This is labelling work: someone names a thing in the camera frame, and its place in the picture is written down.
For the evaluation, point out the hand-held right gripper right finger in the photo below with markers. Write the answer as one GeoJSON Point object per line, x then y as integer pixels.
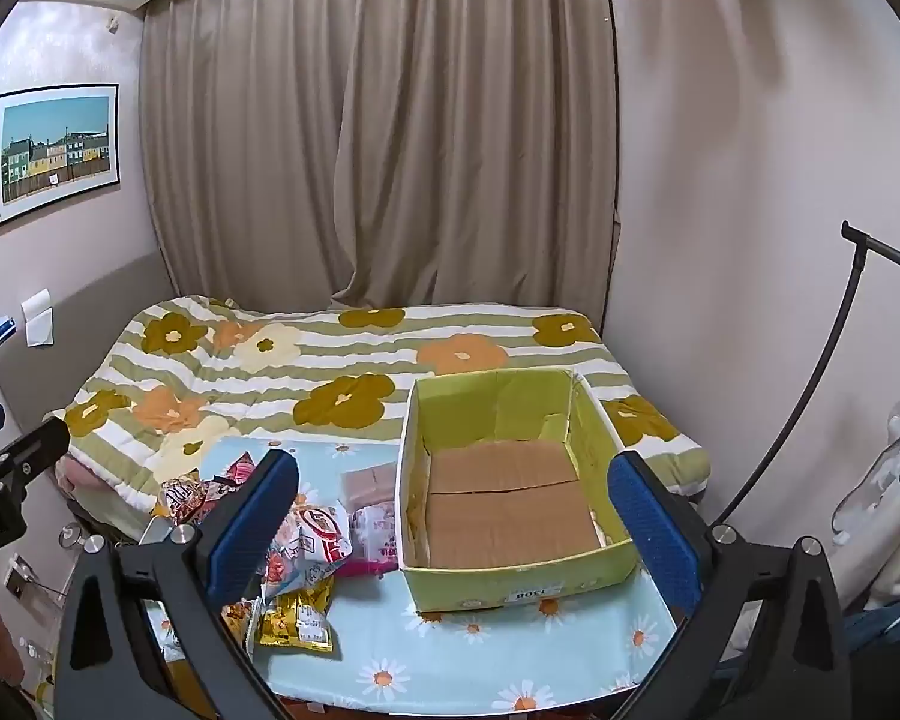
{"type": "Point", "coordinates": [656, 540]}

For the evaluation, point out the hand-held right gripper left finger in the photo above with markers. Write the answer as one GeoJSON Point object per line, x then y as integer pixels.
{"type": "Point", "coordinates": [255, 532]}

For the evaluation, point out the cream and blue snack packet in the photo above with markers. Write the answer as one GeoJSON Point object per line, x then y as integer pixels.
{"type": "Point", "coordinates": [319, 540]}

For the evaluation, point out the pink red striped snack packet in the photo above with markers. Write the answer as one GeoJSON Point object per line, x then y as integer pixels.
{"type": "Point", "coordinates": [234, 471]}

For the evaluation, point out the red white crinkled snack packet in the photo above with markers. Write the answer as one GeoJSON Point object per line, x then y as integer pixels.
{"type": "Point", "coordinates": [187, 502]}

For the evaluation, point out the gold snack packet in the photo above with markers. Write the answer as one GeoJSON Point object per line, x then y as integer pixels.
{"type": "Point", "coordinates": [296, 622]}

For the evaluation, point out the green cardboard box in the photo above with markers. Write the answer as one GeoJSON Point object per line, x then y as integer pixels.
{"type": "Point", "coordinates": [457, 586]}

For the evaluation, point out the pink bedding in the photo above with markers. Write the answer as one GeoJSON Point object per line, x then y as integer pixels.
{"type": "Point", "coordinates": [79, 476]}

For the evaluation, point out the white orange snack packet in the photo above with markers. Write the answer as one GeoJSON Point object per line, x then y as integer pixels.
{"type": "Point", "coordinates": [238, 621]}

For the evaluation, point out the magenta snack packet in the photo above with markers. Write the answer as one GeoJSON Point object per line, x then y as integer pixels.
{"type": "Point", "coordinates": [364, 568]}

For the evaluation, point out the pink white snack packet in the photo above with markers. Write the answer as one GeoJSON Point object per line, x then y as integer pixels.
{"type": "Point", "coordinates": [375, 532]}

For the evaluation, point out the grey padded headboard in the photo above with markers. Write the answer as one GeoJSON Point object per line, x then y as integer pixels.
{"type": "Point", "coordinates": [82, 330]}

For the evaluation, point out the brown snack packet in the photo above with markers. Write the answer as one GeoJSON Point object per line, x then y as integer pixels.
{"type": "Point", "coordinates": [371, 481]}

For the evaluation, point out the floral striped blanket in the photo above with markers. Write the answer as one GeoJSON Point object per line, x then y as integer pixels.
{"type": "Point", "coordinates": [270, 382]}

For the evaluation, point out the light blue daisy tablecloth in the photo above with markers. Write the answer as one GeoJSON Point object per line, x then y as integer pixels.
{"type": "Point", "coordinates": [435, 660]}

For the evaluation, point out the blue cloth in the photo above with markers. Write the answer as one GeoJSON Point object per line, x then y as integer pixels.
{"type": "Point", "coordinates": [892, 624]}

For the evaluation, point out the framed picture of houses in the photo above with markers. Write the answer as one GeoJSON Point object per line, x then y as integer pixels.
{"type": "Point", "coordinates": [52, 150]}

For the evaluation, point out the black metal clothes rack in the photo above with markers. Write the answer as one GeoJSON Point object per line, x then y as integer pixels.
{"type": "Point", "coordinates": [856, 255]}

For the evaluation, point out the beige pleated curtain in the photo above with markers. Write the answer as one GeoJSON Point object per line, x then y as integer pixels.
{"type": "Point", "coordinates": [345, 127]}

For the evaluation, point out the blue wall label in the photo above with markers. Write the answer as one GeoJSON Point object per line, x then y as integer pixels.
{"type": "Point", "coordinates": [3, 329]}

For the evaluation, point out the white paper on wall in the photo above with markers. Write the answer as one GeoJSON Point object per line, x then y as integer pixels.
{"type": "Point", "coordinates": [37, 315]}

